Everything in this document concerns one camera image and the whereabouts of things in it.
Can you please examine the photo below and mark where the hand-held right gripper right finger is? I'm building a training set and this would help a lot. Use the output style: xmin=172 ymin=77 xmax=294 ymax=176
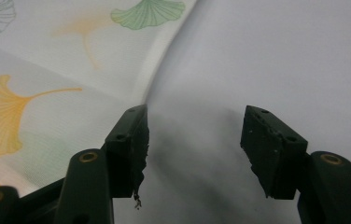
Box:
xmin=239 ymin=105 xmax=309 ymax=201

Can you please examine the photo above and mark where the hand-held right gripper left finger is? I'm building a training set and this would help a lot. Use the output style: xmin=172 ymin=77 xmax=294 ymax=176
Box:
xmin=104 ymin=104 xmax=150 ymax=200

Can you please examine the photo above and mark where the leaf print mesh laundry bag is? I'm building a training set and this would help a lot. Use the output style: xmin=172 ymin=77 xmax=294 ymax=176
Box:
xmin=0 ymin=0 xmax=198 ymax=198

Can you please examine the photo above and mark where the white board sheet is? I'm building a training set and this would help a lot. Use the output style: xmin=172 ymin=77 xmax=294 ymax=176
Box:
xmin=113 ymin=0 xmax=351 ymax=224

